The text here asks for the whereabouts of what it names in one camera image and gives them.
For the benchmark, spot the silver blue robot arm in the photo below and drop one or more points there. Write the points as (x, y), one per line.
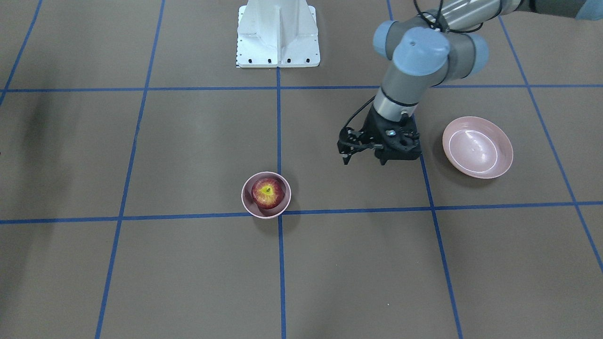
(434, 47)

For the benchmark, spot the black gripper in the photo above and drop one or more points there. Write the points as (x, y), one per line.
(371, 128)

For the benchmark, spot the red yellow apple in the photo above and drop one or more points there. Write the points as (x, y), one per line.
(267, 193)

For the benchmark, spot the pink plate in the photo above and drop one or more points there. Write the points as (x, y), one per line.
(478, 148)

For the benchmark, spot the pink bowl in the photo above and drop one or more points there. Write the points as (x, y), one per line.
(252, 208)

